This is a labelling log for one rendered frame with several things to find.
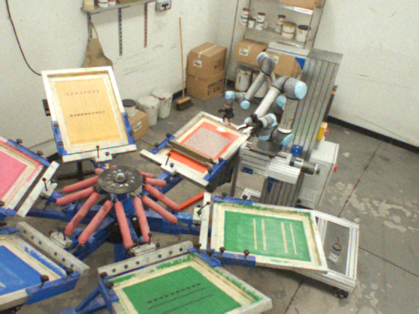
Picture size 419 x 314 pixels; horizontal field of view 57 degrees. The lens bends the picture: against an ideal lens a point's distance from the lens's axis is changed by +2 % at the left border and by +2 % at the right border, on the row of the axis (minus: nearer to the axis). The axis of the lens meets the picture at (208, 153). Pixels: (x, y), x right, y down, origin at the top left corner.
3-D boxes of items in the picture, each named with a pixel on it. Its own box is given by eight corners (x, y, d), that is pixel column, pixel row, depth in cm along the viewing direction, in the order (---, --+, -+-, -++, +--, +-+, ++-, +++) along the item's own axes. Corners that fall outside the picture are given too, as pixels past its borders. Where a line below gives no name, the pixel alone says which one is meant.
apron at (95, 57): (111, 97, 517) (108, 16, 457) (115, 99, 514) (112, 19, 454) (80, 111, 478) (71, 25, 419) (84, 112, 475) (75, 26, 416)
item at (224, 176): (226, 175, 388) (230, 148, 370) (233, 178, 384) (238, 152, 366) (200, 197, 355) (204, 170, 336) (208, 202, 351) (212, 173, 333)
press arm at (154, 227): (286, 242, 287) (289, 237, 284) (288, 248, 282) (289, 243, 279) (123, 222, 286) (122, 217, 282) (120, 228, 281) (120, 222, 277)
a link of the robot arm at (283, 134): (277, 136, 317) (293, 75, 286) (292, 144, 309) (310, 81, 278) (268, 140, 310) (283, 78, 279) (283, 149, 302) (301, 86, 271)
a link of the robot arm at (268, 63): (281, 65, 323) (248, 111, 341) (277, 60, 331) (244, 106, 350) (271, 59, 317) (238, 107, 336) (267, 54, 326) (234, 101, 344)
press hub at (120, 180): (122, 271, 354) (120, 150, 278) (155, 294, 338) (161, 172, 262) (88, 302, 326) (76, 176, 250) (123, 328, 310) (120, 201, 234)
